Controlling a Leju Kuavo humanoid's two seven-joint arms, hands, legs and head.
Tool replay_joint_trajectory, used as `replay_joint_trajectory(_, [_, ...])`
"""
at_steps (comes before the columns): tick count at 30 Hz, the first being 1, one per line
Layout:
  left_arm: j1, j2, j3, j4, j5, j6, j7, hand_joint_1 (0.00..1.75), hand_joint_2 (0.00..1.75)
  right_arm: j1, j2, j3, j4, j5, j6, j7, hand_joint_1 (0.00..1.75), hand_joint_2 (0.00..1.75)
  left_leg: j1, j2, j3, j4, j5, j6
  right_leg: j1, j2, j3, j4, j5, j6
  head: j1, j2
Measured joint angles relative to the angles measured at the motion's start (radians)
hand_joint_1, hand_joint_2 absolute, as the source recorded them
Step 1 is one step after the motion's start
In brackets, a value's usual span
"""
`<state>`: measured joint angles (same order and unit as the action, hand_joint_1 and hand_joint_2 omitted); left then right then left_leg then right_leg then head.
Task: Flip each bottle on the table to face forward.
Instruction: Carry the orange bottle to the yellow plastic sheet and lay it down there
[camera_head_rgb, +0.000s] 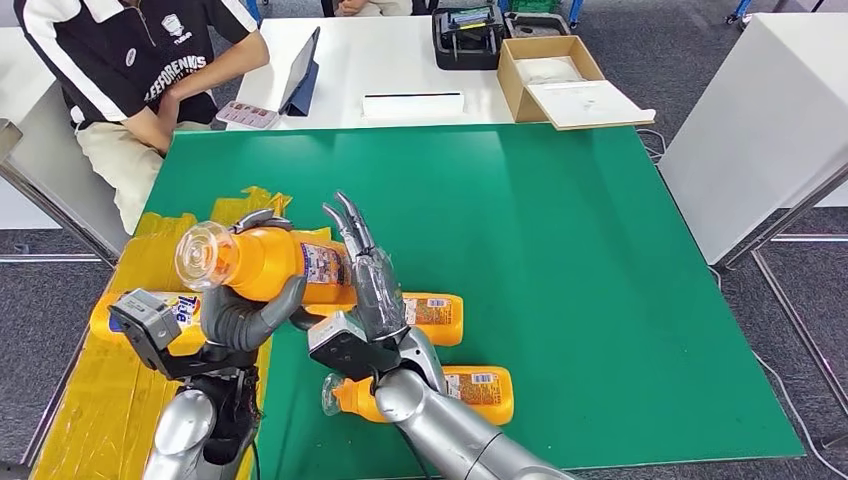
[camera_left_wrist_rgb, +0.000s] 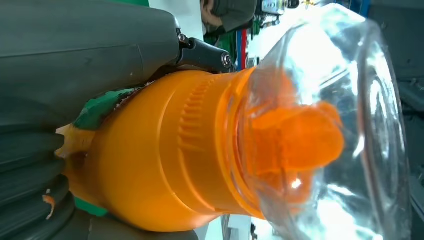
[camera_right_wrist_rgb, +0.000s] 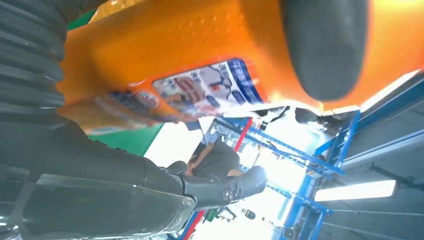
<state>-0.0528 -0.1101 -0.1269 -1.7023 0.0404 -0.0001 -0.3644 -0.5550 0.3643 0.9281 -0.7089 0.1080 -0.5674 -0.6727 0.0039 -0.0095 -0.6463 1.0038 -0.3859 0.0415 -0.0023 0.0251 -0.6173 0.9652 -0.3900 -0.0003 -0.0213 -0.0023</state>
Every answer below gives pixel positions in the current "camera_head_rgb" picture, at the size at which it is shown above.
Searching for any clear plastic wrap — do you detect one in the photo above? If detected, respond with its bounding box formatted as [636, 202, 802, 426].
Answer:
[351, 248, 410, 342]

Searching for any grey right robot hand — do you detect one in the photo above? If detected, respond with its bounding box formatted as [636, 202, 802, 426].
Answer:
[288, 192, 410, 346]

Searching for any grey side table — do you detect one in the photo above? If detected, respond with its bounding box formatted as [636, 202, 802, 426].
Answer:
[0, 26, 132, 267]

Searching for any grey cable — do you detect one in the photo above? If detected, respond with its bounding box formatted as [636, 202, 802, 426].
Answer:
[635, 126, 668, 163]

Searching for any smartphone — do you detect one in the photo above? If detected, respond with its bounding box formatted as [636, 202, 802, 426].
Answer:
[215, 99, 281, 130]

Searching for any tablet in dark case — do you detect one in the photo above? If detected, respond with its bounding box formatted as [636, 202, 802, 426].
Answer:
[278, 26, 322, 117]

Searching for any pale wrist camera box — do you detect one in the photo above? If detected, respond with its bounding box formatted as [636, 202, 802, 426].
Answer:
[307, 311, 405, 382]
[107, 288, 260, 382]

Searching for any white bag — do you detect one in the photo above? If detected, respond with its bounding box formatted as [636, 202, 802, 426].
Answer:
[516, 56, 587, 85]

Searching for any black tool case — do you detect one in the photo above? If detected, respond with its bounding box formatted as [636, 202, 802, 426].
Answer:
[431, 5, 507, 71]

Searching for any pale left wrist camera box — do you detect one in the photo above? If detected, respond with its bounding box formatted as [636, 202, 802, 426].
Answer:
[107, 288, 260, 382]

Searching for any person's left hand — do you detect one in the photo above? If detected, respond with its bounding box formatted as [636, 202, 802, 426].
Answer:
[155, 89, 183, 140]

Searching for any white floor cable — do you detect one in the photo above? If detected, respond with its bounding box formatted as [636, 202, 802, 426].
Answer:
[748, 351, 848, 480]

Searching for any orange detergent bottle clear cap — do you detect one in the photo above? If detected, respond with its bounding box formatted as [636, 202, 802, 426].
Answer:
[301, 291, 465, 348]
[321, 365, 515, 427]
[174, 220, 362, 309]
[89, 291, 208, 359]

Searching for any green table mat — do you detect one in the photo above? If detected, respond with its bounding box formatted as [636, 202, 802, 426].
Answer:
[29, 123, 806, 480]

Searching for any open cardboard box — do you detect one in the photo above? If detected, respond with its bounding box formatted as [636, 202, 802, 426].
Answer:
[496, 34, 657, 132]

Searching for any yellow taped plastic sheet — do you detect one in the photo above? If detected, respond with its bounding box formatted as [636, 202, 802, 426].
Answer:
[31, 185, 333, 480]

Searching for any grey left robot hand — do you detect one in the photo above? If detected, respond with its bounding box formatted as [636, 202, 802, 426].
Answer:
[199, 208, 309, 354]

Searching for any grey moulded tray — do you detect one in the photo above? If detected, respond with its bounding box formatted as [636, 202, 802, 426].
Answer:
[502, 11, 572, 40]

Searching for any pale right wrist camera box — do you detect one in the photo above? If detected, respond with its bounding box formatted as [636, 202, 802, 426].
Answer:
[307, 311, 405, 382]

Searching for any green plastic crate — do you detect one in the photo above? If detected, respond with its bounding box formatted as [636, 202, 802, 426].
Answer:
[506, 0, 562, 15]

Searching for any white side table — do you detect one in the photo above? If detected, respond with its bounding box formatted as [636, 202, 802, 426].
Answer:
[657, 11, 848, 267]

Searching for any person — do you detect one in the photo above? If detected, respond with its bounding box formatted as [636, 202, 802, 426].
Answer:
[13, 0, 272, 236]
[331, 0, 415, 19]

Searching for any white flat box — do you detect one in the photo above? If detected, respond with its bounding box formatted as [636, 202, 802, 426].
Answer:
[362, 90, 466, 121]

